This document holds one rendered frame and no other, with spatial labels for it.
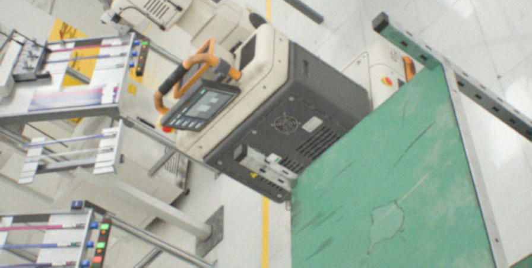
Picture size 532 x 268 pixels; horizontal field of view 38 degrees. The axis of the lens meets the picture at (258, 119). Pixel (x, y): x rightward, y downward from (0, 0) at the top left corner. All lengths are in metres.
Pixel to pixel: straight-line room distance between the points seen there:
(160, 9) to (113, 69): 1.73
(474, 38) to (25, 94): 2.58
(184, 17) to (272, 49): 0.45
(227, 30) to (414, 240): 1.81
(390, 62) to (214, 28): 0.72
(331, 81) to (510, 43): 0.70
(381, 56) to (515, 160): 0.75
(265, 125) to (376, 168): 1.32
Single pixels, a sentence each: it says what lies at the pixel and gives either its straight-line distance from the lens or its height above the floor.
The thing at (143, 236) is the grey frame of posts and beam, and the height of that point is 0.42.
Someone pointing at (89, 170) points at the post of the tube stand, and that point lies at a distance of 3.95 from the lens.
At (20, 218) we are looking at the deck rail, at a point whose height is 0.96.
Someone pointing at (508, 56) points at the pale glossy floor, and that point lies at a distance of 2.99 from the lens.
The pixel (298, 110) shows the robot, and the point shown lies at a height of 0.58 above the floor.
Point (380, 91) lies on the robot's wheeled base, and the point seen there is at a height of 0.27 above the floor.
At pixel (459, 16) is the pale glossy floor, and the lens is 3.36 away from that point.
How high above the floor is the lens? 1.73
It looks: 23 degrees down
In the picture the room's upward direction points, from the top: 59 degrees counter-clockwise
